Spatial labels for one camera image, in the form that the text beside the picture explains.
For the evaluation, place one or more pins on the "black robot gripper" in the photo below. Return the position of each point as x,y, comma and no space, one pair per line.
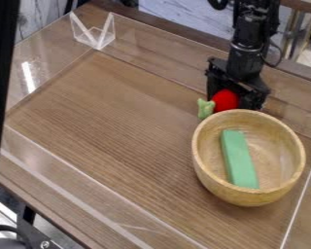
252,88

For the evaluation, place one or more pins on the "red plush fruit green stem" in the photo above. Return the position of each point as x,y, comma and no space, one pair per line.
225,100

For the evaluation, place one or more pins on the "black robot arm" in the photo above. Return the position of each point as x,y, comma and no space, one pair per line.
252,51

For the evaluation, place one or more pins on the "light wooden bowl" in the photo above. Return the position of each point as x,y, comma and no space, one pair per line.
276,150

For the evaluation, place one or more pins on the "green rectangular block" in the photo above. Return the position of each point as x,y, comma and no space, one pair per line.
240,166

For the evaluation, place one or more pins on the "wooden background table leg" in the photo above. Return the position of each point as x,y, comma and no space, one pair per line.
297,34

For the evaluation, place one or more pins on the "clear acrylic tray wall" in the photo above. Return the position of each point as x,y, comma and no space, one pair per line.
118,163

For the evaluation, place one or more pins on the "black metal table frame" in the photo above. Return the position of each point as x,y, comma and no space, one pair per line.
19,234

